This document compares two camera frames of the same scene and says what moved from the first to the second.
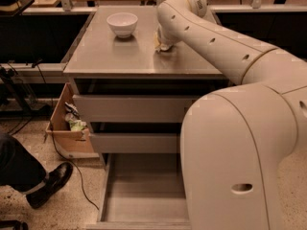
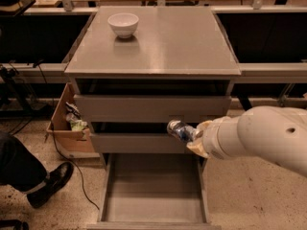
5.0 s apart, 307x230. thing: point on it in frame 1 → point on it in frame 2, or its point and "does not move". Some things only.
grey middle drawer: x=137 y=143 does not move
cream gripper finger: x=157 y=43 → x=203 y=126
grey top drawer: x=133 y=108 does not move
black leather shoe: x=55 y=179 does not move
